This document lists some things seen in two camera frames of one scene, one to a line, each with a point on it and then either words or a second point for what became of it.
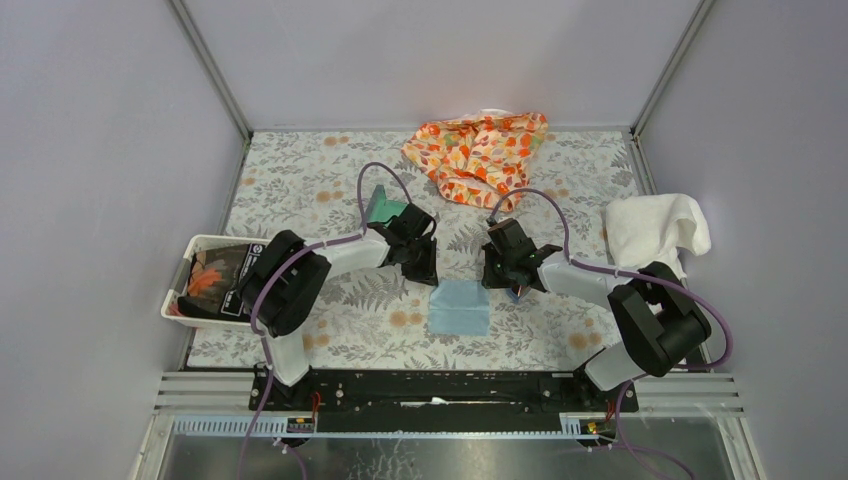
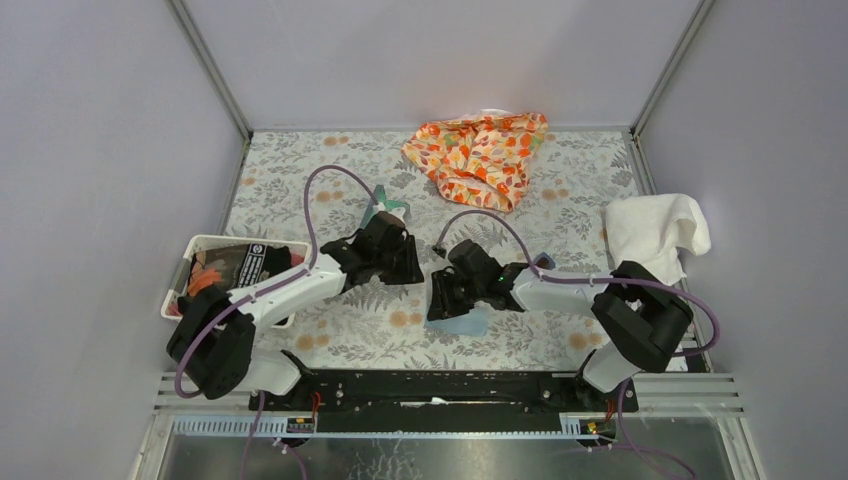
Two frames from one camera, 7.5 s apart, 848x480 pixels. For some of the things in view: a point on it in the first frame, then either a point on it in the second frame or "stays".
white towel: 642,229 stays
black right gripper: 490,280 -> 442,305
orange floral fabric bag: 482,158 stays
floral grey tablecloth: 320,184 stays
